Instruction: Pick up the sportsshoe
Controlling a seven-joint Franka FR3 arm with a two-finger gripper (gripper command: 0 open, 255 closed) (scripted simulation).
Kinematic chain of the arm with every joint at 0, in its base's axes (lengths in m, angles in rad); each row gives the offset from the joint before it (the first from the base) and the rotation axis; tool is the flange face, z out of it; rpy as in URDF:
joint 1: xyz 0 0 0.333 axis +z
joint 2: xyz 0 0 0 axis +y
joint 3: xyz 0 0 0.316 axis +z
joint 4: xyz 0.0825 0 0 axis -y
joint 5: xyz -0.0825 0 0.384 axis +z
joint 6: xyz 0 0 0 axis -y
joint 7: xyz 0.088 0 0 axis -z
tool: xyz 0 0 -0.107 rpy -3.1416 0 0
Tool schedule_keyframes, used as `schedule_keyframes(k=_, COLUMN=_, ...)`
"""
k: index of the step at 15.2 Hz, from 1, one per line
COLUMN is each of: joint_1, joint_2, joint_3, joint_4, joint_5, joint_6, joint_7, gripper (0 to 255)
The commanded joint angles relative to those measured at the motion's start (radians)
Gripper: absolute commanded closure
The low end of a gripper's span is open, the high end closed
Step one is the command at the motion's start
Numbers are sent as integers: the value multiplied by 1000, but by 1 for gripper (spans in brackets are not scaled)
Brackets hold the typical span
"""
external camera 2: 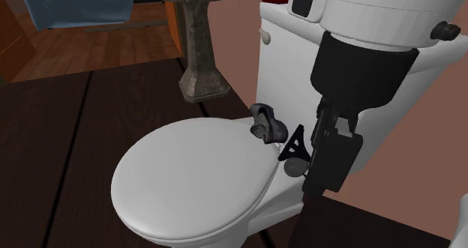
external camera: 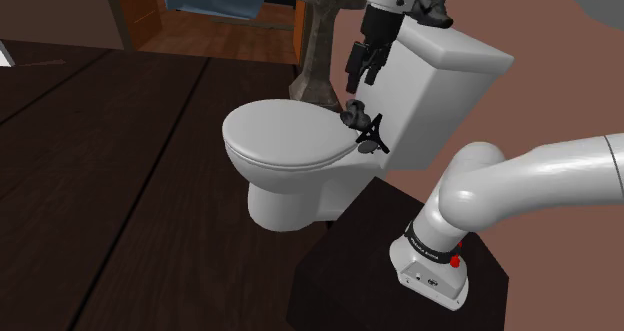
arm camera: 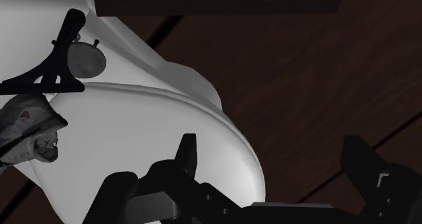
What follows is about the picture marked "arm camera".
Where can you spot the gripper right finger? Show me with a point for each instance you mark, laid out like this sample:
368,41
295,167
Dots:
395,193

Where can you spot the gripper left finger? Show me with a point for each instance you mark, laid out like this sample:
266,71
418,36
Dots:
171,183

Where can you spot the white toilet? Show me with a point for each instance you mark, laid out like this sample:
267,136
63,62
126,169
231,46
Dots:
132,131

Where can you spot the black stand with grey disc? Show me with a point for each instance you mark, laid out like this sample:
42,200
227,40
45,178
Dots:
57,65

